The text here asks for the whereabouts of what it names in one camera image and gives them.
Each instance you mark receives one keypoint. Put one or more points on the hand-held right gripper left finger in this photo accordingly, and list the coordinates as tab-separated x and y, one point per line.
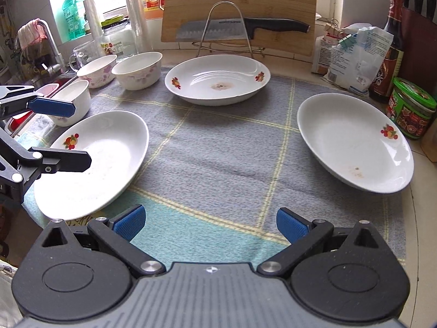
131	222

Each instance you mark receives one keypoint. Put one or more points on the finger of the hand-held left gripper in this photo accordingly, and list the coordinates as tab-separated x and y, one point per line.
51	106
66	160

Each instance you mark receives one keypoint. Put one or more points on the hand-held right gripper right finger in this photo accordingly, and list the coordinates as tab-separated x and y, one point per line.
290	223

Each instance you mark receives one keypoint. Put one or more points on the white floral bowl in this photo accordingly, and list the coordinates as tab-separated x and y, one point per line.
136	75
99	71
78	92

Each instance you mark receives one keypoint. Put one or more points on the white stained fruit print plate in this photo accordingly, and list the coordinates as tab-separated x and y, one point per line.
218	75

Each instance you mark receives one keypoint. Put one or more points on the metal faucet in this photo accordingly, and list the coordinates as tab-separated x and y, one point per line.
51	46

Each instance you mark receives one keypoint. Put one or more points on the clear glass mug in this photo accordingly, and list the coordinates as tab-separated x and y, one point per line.
83	54

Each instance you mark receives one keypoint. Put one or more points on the pink cloth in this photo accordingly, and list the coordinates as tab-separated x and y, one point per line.
30	34

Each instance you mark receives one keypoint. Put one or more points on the green dish soap bottle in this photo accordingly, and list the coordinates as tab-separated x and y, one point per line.
73	17

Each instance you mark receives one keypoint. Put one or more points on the clear glass jar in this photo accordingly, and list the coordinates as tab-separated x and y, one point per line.
119	44

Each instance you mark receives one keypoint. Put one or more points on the white plastic film roll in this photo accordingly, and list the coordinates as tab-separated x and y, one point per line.
93	17

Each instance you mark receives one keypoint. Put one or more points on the grey checked placemat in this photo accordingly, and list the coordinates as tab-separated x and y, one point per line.
222	143

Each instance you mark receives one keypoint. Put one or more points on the green black flat container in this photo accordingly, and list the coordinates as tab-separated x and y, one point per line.
114	20

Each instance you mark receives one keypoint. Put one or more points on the stack of clear plastic cups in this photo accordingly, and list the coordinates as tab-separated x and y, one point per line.
138	24

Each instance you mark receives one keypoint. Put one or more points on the white clothing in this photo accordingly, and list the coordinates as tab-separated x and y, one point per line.
8	293

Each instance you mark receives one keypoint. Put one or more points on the green lid jar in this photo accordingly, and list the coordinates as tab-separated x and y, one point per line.
409	116

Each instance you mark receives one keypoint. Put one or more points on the white blue print bag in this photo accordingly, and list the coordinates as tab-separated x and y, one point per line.
355	65

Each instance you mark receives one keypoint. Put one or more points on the white red print bag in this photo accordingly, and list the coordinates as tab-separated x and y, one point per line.
321	54

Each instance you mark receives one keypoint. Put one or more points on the dark sauce bottle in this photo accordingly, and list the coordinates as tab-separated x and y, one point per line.
389	68

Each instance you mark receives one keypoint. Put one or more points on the green binder clip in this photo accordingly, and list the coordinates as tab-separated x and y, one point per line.
347	42

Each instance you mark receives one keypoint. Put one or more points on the metal binder clip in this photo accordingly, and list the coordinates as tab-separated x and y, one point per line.
330	26

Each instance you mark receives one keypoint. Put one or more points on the dark red knife block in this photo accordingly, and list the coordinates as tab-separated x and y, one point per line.
420	47

